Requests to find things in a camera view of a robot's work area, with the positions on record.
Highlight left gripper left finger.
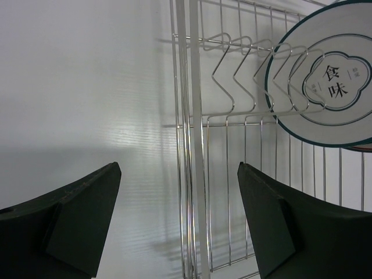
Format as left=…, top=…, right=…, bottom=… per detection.
left=1, top=162, right=121, bottom=278

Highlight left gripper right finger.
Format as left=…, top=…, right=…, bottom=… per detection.
left=237, top=163, right=371, bottom=278

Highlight dark teal rimmed plate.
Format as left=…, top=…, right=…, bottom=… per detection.
left=346, top=142, right=372, bottom=153

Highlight white plate teal rings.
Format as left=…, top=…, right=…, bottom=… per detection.
left=263, top=0, right=372, bottom=148

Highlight metal wire dish rack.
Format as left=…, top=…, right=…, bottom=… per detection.
left=169, top=1, right=371, bottom=278

